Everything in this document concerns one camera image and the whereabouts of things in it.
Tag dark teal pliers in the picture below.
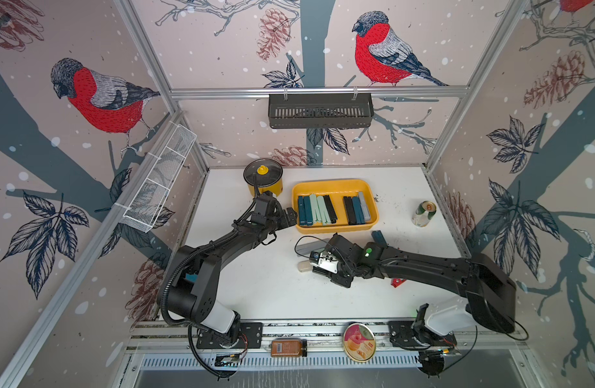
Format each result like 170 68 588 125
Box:
371 231 387 247
302 196 314 226
297 196 307 226
352 197 365 225

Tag dark teal pliers bottom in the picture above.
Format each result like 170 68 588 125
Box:
302 196 314 226

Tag black pliers pair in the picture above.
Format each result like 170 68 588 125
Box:
323 195 338 224

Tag beige pruning pliers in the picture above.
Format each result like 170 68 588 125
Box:
297 260 313 273

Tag grey pruning pliers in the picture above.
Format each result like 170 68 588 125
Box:
295 240 327 258
358 192 371 223

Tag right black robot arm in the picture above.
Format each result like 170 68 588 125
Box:
309 234 517 344

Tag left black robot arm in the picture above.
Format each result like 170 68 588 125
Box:
157 192 298 345

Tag yellow plastic storage box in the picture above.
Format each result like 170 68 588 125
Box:
292 179 379 234

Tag small brown box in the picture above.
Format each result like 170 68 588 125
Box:
270 338 308 357

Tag yellow pot with dark lid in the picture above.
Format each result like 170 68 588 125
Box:
243 158 284 197

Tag red plastic tool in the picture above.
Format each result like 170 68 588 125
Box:
391 278 407 288

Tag round pink tin lid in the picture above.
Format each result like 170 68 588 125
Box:
343 323 377 363

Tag teal lidded clear jug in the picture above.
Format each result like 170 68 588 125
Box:
184 273 197 283

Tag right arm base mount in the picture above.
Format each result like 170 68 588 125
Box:
387 303 457 351

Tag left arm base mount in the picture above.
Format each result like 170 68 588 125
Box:
195 314 263 350

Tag white mesh wall basket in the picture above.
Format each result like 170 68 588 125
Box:
120 122 197 233

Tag black hanging wire basket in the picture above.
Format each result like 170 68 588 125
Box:
268 93 374 129

